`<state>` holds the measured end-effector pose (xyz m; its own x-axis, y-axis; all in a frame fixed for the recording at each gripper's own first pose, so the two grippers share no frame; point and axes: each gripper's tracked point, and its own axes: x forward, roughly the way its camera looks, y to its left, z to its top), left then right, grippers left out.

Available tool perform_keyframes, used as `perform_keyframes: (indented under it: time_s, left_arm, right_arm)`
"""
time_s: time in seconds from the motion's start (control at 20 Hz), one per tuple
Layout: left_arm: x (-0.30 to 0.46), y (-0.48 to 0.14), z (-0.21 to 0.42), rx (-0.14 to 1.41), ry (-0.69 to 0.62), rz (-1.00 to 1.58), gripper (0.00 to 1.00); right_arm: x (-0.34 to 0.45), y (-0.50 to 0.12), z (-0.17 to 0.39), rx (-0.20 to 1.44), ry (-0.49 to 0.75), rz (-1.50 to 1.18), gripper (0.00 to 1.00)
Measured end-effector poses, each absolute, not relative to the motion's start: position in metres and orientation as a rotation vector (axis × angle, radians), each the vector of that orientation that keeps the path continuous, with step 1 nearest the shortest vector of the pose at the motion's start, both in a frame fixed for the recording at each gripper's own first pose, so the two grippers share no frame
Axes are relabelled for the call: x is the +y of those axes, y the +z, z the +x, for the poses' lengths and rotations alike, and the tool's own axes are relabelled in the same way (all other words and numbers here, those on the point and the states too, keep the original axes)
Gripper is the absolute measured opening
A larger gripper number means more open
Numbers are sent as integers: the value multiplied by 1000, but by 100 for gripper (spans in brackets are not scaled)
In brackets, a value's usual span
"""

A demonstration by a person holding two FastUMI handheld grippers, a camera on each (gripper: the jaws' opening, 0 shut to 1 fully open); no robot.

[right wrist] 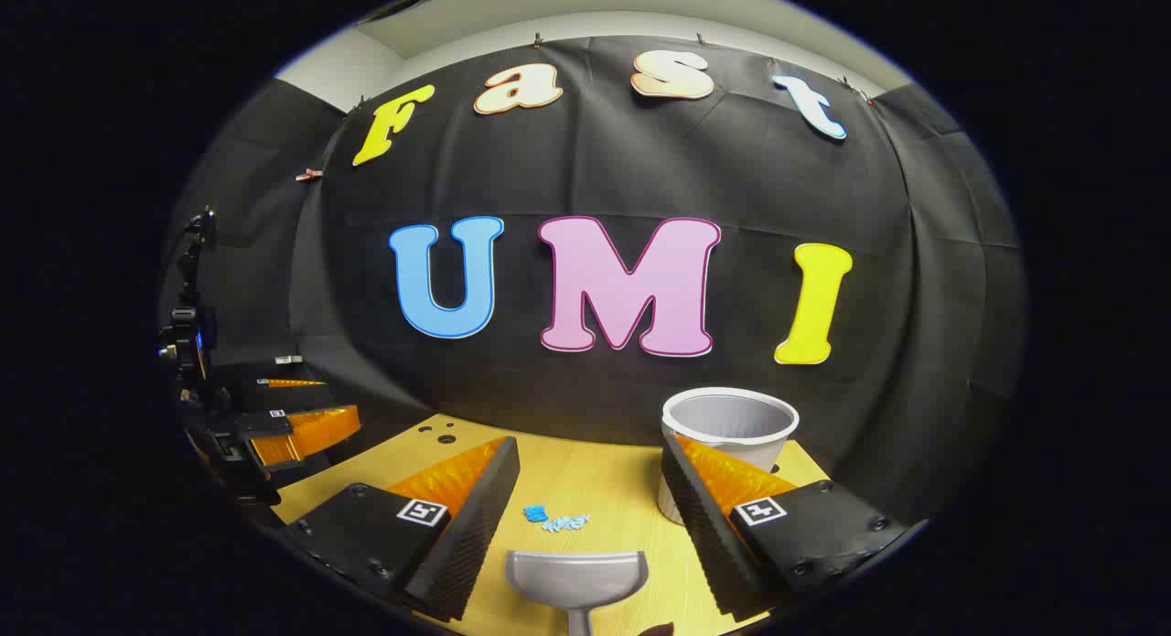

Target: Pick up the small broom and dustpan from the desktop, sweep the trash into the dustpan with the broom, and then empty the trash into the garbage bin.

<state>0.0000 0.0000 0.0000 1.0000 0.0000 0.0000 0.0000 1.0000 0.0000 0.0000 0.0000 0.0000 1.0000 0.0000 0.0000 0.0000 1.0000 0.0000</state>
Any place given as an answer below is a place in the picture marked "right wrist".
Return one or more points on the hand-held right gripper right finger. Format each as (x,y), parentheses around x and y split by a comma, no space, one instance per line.
(704,535)

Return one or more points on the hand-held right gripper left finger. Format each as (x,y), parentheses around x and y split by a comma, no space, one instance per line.
(476,517)

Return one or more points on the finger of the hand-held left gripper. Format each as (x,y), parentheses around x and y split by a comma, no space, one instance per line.
(311,430)
(274,393)

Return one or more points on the dark blue paper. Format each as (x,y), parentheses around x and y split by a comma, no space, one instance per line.
(535,513)

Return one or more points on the light blue paper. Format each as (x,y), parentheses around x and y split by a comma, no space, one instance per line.
(567,523)

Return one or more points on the grey dustpan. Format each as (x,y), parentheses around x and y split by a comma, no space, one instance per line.
(576,576)

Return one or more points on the white ribbed garbage bin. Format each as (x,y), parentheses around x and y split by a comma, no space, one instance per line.
(732,416)

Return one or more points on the wooden desktop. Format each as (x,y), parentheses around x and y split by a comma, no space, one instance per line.
(595,480)

